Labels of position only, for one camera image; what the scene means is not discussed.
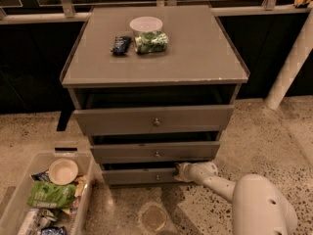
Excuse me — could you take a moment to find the white diagonal pillar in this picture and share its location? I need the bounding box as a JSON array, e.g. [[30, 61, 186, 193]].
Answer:
[[265, 11, 313, 110]]

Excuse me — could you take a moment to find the clear plastic storage bin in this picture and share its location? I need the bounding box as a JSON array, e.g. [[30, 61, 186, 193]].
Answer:
[[0, 152, 94, 235]]

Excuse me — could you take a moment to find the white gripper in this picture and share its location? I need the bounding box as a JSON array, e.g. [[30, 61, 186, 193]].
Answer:
[[174, 163, 197, 182]]

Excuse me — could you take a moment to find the green chip bag in bin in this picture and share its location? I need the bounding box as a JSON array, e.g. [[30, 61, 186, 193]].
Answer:
[[27, 181, 76, 209]]

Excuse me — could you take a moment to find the grey middle drawer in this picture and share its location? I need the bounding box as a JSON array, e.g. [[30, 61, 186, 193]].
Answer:
[[91, 141, 220, 164]]

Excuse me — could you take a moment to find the yellow object on ledge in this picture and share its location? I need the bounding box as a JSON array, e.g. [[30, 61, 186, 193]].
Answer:
[[293, 0, 312, 8]]

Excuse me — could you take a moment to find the cream bowl in bin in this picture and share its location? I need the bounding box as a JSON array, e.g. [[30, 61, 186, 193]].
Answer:
[[48, 159, 78, 185]]

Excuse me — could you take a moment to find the round floor drain cover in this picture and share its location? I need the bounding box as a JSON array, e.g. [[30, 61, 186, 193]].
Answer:
[[138, 204, 167, 232]]

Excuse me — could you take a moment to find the grey top drawer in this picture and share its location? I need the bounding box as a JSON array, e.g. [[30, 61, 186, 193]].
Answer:
[[74, 105, 234, 136]]

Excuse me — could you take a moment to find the white packet in bin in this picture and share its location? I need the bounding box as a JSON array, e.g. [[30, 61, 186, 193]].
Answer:
[[17, 209, 58, 235]]

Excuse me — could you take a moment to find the grey drawer cabinet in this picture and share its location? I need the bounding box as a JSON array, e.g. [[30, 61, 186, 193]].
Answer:
[[61, 5, 248, 174]]

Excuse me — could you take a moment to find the white plastic bowl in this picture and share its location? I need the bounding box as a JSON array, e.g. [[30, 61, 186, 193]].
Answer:
[[129, 17, 163, 36]]

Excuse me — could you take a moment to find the grey bottom drawer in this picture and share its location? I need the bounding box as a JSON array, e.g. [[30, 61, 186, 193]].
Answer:
[[103, 167, 177, 186]]

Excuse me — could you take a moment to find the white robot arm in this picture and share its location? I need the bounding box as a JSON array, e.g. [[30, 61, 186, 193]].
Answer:
[[174, 162, 298, 235]]

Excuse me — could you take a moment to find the grey drawer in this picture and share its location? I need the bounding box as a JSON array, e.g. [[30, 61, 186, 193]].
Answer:
[[103, 167, 177, 186], [74, 105, 234, 136], [91, 141, 220, 164]]

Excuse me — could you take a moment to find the green snack bag on cabinet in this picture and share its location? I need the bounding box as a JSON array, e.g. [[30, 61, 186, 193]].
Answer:
[[134, 31, 168, 54]]

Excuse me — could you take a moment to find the dark blue snack packet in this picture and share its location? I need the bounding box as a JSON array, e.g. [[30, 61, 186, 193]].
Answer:
[[111, 36, 132, 56]]

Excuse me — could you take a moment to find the blue packet in bin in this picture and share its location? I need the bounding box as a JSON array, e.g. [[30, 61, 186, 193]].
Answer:
[[40, 227, 67, 235]]

